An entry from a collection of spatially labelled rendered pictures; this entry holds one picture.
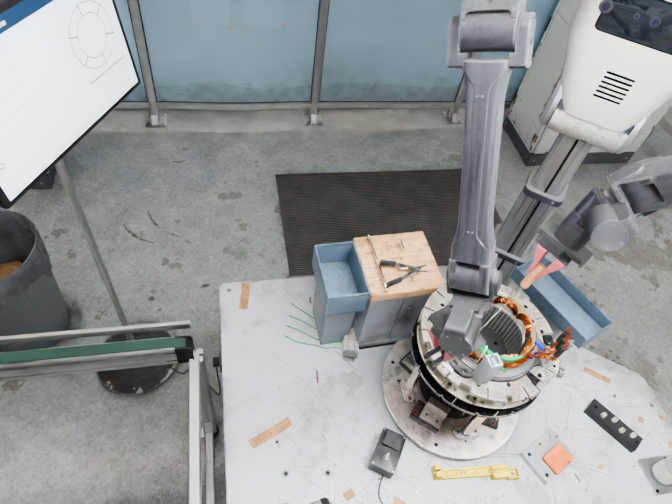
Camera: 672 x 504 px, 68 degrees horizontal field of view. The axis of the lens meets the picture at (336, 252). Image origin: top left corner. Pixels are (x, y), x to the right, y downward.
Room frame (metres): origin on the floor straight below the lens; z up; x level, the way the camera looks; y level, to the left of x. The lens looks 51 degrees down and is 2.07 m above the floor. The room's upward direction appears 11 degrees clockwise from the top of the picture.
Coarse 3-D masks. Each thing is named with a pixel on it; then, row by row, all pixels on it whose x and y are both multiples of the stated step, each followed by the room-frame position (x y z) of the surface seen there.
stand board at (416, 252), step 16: (384, 240) 0.89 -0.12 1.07; (416, 240) 0.91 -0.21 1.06; (368, 256) 0.82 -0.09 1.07; (384, 256) 0.83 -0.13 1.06; (400, 256) 0.84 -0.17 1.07; (416, 256) 0.85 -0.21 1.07; (432, 256) 0.86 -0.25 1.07; (368, 272) 0.77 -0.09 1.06; (384, 272) 0.78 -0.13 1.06; (400, 272) 0.79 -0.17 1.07; (416, 272) 0.80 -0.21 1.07; (432, 272) 0.81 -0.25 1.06; (400, 288) 0.74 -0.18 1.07; (416, 288) 0.75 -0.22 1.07; (432, 288) 0.76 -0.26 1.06
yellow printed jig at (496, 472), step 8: (440, 464) 0.42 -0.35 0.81; (504, 464) 0.45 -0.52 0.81; (432, 472) 0.40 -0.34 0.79; (440, 472) 0.40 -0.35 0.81; (448, 472) 0.41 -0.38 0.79; (456, 472) 0.41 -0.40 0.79; (464, 472) 0.42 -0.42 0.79; (472, 472) 0.42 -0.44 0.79; (480, 472) 0.43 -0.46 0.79; (488, 472) 0.43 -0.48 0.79; (496, 472) 0.43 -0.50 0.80; (504, 472) 0.43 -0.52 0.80; (512, 472) 0.44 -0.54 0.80
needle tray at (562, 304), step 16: (560, 272) 0.90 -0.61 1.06; (528, 288) 0.84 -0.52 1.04; (544, 288) 0.86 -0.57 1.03; (560, 288) 0.87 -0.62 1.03; (576, 288) 0.85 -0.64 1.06; (544, 304) 0.79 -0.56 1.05; (560, 304) 0.82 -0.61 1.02; (576, 304) 0.83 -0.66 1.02; (592, 304) 0.81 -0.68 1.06; (560, 320) 0.75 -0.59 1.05; (576, 320) 0.78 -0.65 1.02; (592, 320) 0.79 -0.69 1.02; (608, 320) 0.77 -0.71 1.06; (576, 336) 0.71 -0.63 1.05; (592, 336) 0.71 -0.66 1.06
